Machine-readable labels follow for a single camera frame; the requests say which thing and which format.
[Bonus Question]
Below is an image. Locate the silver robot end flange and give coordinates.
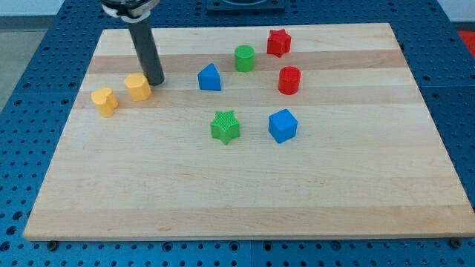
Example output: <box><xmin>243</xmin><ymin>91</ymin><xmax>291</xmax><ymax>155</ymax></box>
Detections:
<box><xmin>100</xmin><ymin>0</ymin><xmax>160</xmax><ymax>23</ymax></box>

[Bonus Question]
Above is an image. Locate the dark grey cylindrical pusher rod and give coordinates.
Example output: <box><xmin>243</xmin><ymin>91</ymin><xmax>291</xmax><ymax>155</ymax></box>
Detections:
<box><xmin>128</xmin><ymin>19</ymin><xmax>165</xmax><ymax>86</ymax></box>

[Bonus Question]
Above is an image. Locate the green star block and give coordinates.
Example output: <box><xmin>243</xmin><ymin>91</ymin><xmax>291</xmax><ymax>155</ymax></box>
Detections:
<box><xmin>210</xmin><ymin>111</ymin><xmax>240</xmax><ymax>145</ymax></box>

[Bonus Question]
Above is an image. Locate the red star block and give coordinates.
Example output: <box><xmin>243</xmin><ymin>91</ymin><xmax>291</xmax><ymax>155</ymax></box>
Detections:
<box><xmin>266</xmin><ymin>29</ymin><xmax>292</xmax><ymax>58</ymax></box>

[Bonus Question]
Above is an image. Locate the yellow hexagon block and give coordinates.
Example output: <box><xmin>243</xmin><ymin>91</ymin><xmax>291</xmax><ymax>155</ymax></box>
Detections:
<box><xmin>124</xmin><ymin>73</ymin><xmax>151</xmax><ymax>102</ymax></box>

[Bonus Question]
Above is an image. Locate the yellow heart block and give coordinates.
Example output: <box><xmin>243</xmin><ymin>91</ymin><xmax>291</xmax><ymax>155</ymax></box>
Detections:
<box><xmin>91</xmin><ymin>88</ymin><xmax>118</xmax><ymax>117</ymax></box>

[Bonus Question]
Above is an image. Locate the blue triangle block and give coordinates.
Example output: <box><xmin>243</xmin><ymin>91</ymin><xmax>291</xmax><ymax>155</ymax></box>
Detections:
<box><xmin>197</xmin><ymin>63</ymin><xmax>221</xmax><ymax>91</ymax></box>

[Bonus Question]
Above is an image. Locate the green cylinder block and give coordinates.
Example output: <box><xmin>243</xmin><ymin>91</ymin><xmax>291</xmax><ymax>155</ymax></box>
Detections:
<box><xmin>235</xmin><ymin>44</ymin><xmax>255</xmax><ymax>72</ymax></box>

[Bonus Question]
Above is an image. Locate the red cylinder block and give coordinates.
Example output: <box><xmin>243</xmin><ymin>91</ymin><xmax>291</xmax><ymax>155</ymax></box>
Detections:
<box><xmin>278</xmin><ymin>66</ymin><xmax>301</xmax><ymax>95</ymax></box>

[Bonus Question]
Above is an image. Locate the blue cube block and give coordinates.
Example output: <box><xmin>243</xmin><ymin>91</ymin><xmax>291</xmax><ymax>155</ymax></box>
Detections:
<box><xmin>268</xmin><ymin>109</ymin><xmax>298</xmax><ymax>143</ymax></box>

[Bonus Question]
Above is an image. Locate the wooden board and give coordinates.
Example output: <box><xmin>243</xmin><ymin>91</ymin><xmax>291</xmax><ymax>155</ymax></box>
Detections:
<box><xmin>24</xmin><ymin>23</ymin><xmax>474</xmax><ymax>241</ymax></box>

